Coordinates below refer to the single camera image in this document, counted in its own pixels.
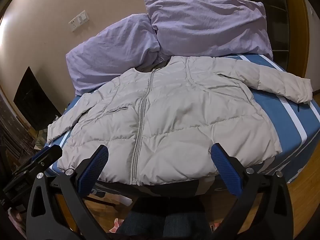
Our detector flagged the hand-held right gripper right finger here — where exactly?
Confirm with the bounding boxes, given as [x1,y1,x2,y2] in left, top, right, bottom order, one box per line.
[211,143,292,240]

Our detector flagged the person's jeans legs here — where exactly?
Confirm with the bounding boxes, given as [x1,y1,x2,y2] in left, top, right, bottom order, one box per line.
[117,204,209,240]

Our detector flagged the white wall switch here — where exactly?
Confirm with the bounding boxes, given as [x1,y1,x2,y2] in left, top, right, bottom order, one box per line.
[76,10,90,23]

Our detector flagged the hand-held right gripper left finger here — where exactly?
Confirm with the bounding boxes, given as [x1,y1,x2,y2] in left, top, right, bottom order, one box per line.
[26,144,118,240]

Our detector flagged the white wall socket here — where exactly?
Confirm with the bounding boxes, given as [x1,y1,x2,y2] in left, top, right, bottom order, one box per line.
[69,17,80,32]

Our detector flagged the beige puffer jacket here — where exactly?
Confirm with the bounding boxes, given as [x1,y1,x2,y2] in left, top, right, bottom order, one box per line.
[47,55,313,186]

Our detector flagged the large lilac pillow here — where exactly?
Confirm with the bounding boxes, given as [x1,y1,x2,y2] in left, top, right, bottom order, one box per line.
[144,0,273,59]

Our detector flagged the dark wardrobe shelves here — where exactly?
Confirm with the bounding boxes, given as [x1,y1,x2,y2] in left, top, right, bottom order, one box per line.
[235,0,291,68]

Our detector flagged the crumpled lilac pillow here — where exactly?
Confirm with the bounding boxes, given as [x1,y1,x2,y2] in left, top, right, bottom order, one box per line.
[66,13,162,96]

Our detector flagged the dark patterned cabinet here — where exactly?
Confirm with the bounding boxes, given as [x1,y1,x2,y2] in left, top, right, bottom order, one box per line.
[0,97,34,160]

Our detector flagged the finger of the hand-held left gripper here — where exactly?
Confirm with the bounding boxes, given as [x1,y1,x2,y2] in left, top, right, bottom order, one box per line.
[11,145,63,178]

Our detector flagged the black flat screen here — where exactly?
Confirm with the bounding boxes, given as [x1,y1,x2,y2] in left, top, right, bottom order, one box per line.
[13,66,61,131]

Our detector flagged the blue white striped bed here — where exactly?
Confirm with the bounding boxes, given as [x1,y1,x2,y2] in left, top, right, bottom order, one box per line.
[44,52,320,198]

